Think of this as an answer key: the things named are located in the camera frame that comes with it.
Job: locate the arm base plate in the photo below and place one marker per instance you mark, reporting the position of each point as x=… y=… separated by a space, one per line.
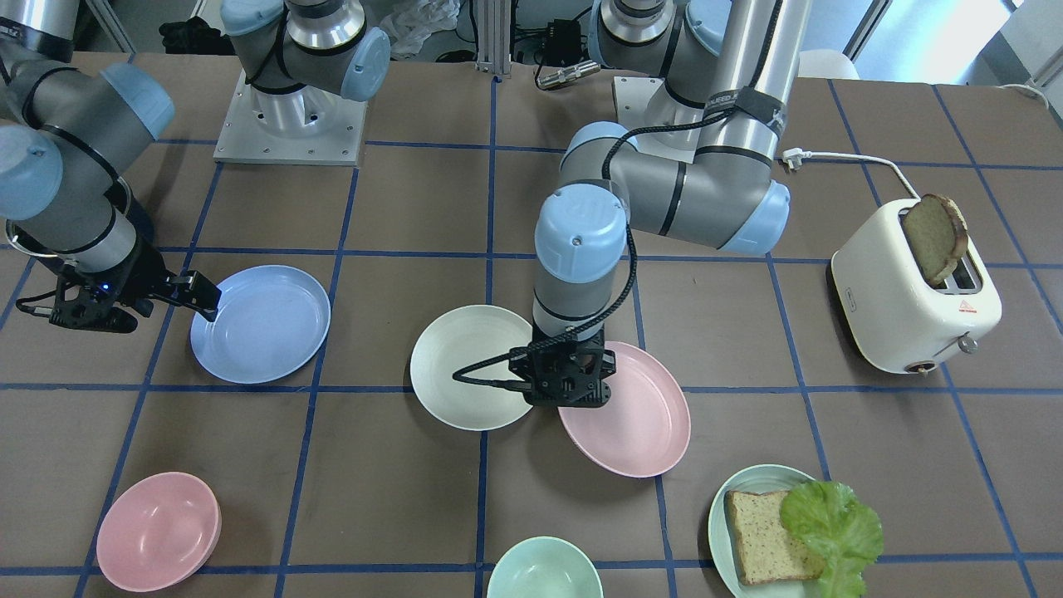
x=291 y=133
x=641 y=102

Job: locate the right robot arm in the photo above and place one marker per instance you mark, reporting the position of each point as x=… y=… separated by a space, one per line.
x=68 y=138

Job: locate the aluminium frame post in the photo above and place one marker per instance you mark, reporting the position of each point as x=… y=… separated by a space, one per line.
x=493 y=36

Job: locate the green plate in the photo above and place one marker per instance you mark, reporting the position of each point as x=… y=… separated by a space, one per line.
x=722 y=538

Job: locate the green bowl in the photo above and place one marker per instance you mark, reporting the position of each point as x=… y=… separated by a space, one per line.
x=544 y=567

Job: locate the bread slice on plate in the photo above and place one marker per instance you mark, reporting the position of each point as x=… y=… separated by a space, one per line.
x=767 y=551

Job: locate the lettuce leaf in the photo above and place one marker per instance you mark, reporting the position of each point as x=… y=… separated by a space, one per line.
x=833 y=523

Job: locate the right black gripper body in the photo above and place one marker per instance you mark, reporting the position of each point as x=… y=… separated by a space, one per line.
x=143 y=272

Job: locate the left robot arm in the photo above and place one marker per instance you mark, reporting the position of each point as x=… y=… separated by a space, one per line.
x=697 y=168

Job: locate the bread slice in toaster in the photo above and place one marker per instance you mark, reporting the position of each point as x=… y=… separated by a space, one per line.
x=937 y=234

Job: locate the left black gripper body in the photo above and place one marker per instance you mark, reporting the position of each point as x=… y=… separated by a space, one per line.
x=605 y=365

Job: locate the white toaster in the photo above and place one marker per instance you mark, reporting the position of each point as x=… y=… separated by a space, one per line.
x=898 y=322

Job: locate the pink plate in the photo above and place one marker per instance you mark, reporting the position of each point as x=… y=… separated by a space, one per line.
x=644 y=428

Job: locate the pink bowl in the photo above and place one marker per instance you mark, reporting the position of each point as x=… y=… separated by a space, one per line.
x=159 y=532

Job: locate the black electronics box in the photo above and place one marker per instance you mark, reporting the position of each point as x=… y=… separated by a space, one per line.
x=563 y=43

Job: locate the blue plate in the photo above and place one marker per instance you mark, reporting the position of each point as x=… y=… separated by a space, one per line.
x=271 y=320

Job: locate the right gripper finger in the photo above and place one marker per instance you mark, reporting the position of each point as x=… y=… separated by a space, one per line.
x=190 y=290

